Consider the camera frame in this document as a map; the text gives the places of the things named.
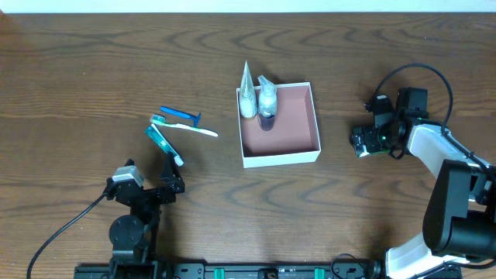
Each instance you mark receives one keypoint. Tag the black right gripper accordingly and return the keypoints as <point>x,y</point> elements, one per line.
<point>369,139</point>

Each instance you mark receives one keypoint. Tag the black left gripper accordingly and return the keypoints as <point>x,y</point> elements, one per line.
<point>151,194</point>

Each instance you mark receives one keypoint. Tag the green white soap box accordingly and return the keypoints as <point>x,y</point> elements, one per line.
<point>364,153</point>

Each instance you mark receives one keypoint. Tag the green Colgate toothpaste tube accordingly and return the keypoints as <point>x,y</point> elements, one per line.
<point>155,134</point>

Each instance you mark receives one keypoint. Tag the green white toothbrush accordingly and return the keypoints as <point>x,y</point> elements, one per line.
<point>161,121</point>

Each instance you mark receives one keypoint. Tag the white Pantene tube gold cap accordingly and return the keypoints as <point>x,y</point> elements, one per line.
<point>247,95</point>

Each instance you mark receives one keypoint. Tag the clear pump bottle blue liquid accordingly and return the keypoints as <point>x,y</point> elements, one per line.
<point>267,103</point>

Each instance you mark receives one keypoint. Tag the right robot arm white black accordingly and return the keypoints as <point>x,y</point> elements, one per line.
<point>458,229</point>

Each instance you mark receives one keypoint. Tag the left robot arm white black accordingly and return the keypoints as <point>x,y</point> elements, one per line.
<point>134,236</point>

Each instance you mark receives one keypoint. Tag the blue disposable razor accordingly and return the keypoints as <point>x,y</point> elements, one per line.
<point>184,115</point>

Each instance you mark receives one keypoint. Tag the white box pink interior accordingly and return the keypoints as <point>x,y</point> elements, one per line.
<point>294,138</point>

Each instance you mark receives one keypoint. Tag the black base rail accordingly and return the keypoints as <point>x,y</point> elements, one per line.
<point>346,269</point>

